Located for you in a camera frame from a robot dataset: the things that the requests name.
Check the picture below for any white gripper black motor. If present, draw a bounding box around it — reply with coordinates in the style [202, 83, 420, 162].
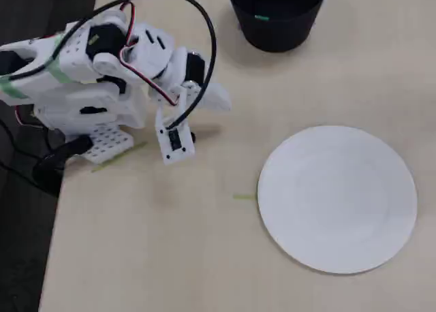
[162, 45, 233, 114]

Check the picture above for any black round bin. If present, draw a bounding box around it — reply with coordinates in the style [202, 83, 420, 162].
[225, 0, 330, 53]

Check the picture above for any white round plate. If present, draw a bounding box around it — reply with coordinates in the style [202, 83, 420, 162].
[257, 125, 419, 276]

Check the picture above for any green tape band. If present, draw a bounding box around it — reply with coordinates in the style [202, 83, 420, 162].
[0, 78, 29, 100]
[47, 30, 74, 85]

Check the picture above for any black table clamp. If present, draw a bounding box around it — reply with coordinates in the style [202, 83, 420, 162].
[31, 134, 94, 198]

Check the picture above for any thick black camera cable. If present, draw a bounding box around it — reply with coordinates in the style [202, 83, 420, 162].
[6, 0, 219, 130]

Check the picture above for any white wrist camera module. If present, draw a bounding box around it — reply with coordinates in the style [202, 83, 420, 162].
[154, 83, 198, 167]

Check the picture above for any red white black servo wire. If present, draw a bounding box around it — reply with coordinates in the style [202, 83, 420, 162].
[116, 1, 181, 108]
[14, 104, 45, 129]

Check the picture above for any white perforated base plate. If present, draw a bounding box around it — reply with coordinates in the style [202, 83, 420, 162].
[82, 123, 135, 165]

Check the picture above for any thin black cable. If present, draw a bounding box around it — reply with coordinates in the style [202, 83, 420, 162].
[0, 117, 42, 187]

